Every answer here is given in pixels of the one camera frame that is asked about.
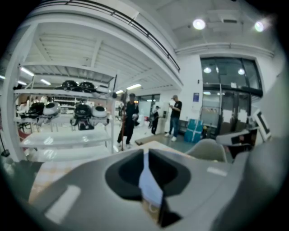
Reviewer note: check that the black balcony railing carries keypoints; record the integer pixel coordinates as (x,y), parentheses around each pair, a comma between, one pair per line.
(147,35)

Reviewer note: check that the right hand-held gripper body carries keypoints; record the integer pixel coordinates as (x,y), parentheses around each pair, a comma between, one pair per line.
(263,124)

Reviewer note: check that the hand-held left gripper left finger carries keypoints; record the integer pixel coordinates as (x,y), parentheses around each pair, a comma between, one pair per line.
(126,178)

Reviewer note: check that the grey shell chair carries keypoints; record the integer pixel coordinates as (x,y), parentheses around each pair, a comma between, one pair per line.
(207,150)

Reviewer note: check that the round ceiling lamp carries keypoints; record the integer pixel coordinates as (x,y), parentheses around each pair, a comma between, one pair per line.
(259,26)
(199,24)

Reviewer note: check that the blue wall poster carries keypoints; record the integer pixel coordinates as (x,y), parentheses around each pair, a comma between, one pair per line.
(196,97)

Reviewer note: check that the teal wrapped box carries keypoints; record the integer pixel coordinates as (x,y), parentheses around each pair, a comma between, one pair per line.
(194,130)

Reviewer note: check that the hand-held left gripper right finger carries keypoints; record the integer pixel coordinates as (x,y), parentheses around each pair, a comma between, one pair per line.
(169,176)

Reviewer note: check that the white metal shelving rack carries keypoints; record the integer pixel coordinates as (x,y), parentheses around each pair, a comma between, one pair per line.
(67,137)

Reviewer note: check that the glass entrance doors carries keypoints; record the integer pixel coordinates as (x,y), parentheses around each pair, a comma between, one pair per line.
(230,101)

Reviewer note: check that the black floor stand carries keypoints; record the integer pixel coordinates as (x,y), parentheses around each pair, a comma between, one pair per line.
(5,153)

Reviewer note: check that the row of black white helmets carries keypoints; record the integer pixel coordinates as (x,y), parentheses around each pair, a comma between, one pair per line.
(82,111)

